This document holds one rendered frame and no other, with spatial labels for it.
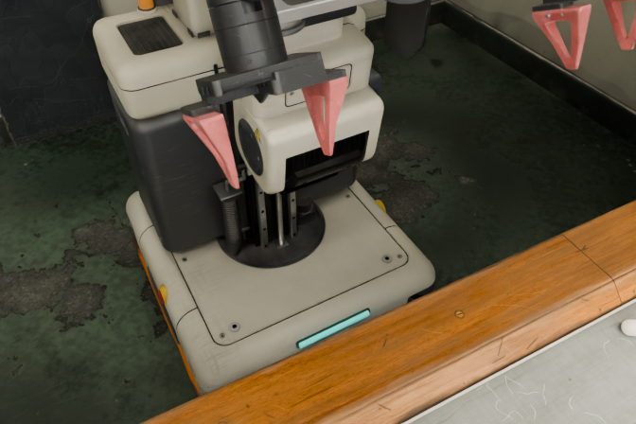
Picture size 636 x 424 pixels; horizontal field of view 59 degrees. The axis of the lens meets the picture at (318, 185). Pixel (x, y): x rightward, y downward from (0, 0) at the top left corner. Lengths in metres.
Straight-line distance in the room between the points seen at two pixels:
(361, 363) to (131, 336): 1.08
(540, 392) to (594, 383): 0.07
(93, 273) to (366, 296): 0.88
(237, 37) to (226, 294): 0.92
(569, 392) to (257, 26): 0.52
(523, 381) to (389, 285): 0.69
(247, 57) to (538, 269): 0.48
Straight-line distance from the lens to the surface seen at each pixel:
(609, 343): 0.79
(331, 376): 0.65
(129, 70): 1.10
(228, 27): 0.49
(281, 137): 0.90
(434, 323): 0.70
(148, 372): 1.60
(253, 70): 0.48
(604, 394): 0.74
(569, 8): 0.71
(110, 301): 1.76
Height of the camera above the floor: 1.34
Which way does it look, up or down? 42 degrees down
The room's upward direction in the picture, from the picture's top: straight up
